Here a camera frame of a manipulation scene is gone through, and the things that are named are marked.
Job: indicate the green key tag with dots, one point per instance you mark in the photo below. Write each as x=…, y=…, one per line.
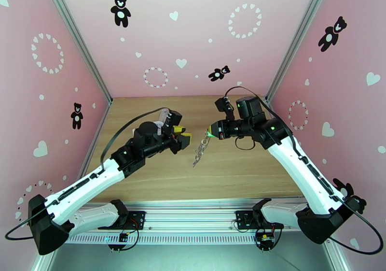
x=208, y=133

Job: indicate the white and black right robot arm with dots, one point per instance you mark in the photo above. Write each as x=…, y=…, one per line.
x=301, y=170

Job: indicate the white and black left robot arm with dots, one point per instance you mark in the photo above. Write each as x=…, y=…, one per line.
x=90, y=182

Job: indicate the small black circuit board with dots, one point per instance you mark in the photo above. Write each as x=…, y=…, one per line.
x=265, y=238
x=122, y=237

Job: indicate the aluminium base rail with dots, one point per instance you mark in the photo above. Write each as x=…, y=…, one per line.
x=187, y=218

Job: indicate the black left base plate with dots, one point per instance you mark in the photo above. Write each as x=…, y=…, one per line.
x=138, y=218

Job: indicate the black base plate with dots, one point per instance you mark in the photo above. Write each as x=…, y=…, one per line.
x=241, y=218
x=138, y=218

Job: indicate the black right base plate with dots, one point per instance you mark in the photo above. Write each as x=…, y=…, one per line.
x=241, y=218

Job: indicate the aluminium frame post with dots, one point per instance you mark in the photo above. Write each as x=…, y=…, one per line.
x=297, y=37
x=77, y=37

